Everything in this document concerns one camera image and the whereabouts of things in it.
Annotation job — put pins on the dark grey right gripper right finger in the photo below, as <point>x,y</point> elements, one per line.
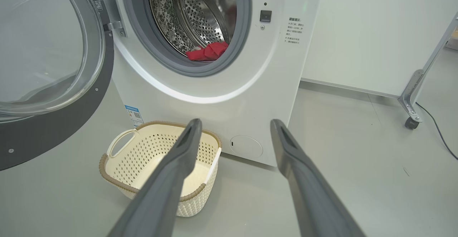
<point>307,194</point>

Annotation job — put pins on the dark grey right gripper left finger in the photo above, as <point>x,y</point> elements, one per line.
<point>164,187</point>

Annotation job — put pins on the round black glass washer door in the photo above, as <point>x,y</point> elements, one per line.
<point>53,137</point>

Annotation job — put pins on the red garment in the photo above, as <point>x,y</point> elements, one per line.
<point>211,51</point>

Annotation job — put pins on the cream perforated laundry basket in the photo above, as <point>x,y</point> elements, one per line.
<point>125,165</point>

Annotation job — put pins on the white front-load washing machine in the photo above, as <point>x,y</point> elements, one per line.
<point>250,97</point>

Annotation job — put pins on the stainless steel washing machine drum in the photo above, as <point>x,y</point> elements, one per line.
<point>204,15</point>

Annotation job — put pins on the silver metal door hinge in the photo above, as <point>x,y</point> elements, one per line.
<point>112,11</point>

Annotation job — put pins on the black square door latch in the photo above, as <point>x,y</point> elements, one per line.
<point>266,16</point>

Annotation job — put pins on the blue energy label sticker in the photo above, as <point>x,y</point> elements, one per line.
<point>134,116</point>

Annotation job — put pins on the round drain filter cover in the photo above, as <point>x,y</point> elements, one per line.
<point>246,146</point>

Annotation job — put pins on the printed warning text label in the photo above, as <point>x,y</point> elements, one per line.
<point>295,29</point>

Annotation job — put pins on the white partition with grey leg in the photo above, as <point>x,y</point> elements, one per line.
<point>357,33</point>

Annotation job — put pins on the small QR code sticker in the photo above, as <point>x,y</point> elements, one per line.
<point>98,6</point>

